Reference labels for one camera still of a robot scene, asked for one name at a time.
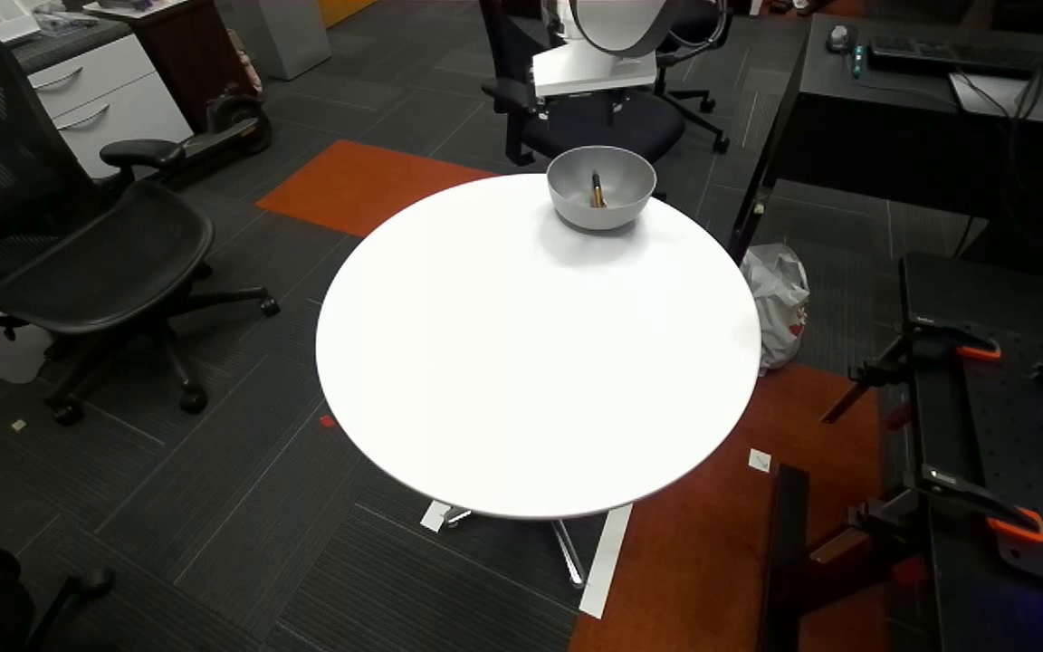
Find black clamp orange handle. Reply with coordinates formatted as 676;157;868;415
822;316;1006;429
851;464;1043;553

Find black mesh office chair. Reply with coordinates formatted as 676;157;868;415
0;16;284;429

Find grey wrist camera plate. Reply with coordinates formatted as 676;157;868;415
529;44;664;105

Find grey round bowl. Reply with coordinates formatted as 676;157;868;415
542;143;658;236

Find white table base legs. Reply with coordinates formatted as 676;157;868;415
417;495;641;623

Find grey metal cabinet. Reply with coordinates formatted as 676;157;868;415
214;0;333;87

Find black workbench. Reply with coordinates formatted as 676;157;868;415
761;249;1043;652

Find black padded office chair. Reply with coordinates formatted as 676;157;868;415
479;0;736;169

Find dark keyboard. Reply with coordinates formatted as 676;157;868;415
863;27;1006;70

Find white drawer cabinet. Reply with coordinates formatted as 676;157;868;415
24;33;196;186

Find white plastic bag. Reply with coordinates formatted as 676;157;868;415
740;241;816;377

